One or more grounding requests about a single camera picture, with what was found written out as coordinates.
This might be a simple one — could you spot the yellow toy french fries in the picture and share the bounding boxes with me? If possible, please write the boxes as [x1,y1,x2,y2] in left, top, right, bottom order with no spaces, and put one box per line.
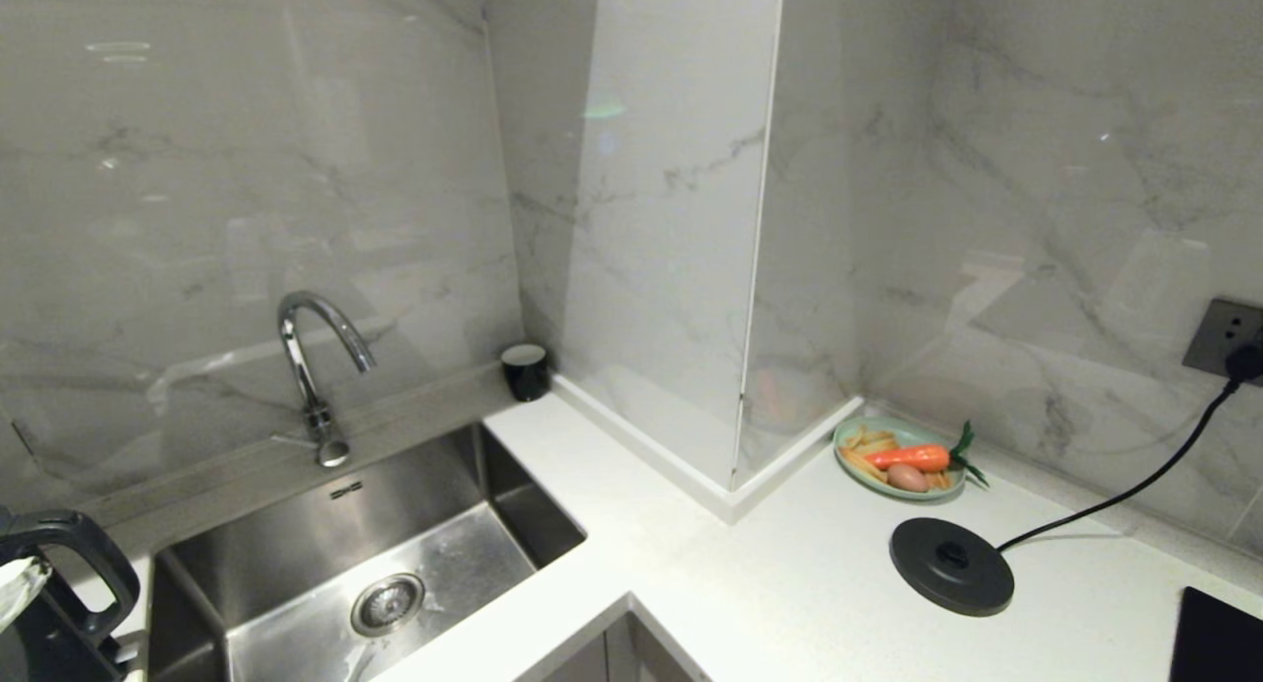
[840,425,954,491]

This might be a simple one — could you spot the black power cable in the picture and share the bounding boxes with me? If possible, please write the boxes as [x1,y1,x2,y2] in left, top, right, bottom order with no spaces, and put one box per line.
[997,378,1242,555]

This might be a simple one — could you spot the black cup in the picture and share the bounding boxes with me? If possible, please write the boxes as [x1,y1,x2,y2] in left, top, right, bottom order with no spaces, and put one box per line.
[500,342,552,403]

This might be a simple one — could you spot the dark grey wall outlet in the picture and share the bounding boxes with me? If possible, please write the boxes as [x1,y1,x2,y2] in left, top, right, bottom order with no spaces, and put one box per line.
[1182,297,1263,377]

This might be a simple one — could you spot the round metal sink drain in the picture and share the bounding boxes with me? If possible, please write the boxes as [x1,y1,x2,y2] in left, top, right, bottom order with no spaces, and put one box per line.
[350,572,426,638]

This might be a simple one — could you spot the black round kettle base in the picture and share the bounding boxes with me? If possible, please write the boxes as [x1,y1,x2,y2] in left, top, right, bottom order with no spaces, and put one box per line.
[889,517,1015,618]

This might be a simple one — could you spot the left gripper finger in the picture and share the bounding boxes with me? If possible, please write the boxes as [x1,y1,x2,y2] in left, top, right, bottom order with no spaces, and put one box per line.
[0,557,51,633]

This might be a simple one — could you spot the black power plug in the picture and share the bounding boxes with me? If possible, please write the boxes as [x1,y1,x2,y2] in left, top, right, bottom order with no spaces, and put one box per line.
[1224,341,1263,386]

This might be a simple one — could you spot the stainless steel sink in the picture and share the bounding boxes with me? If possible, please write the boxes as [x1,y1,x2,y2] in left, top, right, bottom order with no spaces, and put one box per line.
[146,420,589,682]

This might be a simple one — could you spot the pale green plate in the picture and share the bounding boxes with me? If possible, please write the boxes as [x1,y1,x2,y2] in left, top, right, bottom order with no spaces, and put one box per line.
[833,415,968,502]

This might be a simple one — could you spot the black electric kettle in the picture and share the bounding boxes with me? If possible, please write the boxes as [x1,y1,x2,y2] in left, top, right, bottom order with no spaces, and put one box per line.
[0,509,142,682]

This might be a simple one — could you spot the orange toy carrot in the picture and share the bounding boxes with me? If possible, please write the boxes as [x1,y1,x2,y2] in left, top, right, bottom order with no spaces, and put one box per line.
[864,420,991,489]

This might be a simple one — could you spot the grey cabinet door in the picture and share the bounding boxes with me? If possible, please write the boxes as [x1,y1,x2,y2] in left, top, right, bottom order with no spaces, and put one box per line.
[538,631,609,682]
[630,613,707,682]

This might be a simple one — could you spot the black induction hob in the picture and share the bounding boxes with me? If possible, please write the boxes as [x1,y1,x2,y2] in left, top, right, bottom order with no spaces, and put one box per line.
[1170,586,1263,682]

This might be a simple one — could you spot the chrome kitchen faucet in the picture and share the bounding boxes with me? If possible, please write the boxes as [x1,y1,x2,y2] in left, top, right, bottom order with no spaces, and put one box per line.
[270,290,378,469]

